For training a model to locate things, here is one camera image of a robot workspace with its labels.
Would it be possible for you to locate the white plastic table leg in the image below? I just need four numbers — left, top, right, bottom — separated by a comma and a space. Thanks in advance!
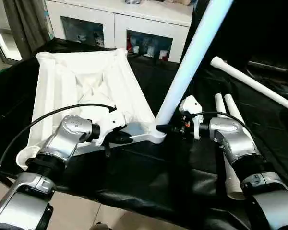
155, 0, 234, 135
224, 93, 245, 125
214, 93, 246, 200
210, 56, 288, 111

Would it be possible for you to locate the white table frame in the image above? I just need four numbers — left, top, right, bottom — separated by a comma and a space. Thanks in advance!
15, 47, 168, 171

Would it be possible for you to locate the beige curtain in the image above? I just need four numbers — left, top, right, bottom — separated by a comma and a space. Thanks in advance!
3, 0, 55, 59

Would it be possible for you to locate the white glass-door cabinet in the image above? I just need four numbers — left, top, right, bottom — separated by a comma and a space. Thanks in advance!
45, 0, 194, 63

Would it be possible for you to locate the dark robot lower body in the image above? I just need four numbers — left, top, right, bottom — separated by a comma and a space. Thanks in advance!
93, 221, 111, 230

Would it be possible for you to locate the black work mat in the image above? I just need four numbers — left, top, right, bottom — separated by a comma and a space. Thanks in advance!
0, 37, 288, 230

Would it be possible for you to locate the white door frame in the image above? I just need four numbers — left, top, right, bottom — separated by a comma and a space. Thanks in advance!
0, 14, 22, 62

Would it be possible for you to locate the beige plush toy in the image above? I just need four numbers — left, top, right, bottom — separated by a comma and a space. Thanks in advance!
168, 0, 192, 7

